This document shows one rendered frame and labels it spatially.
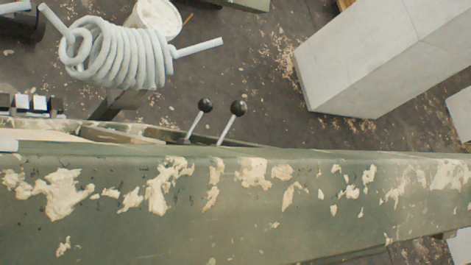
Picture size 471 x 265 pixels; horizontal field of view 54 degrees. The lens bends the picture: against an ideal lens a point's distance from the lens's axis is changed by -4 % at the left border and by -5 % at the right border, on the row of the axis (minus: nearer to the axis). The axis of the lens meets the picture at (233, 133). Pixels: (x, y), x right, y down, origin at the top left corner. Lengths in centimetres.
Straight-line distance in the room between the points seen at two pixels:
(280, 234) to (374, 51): 314
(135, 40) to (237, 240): 22
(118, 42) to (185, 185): 17
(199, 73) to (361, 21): 124
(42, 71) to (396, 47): 225
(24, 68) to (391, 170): 238
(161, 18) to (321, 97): 149
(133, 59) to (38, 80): 228
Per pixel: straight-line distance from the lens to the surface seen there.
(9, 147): 31
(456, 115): 610
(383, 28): 352
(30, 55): 281
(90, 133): 153
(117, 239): 34
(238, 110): 102
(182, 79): 319
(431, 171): 63
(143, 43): 48
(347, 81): 363
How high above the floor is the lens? 223
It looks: 44 degrees down
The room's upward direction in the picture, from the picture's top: 55 degrees clockwise
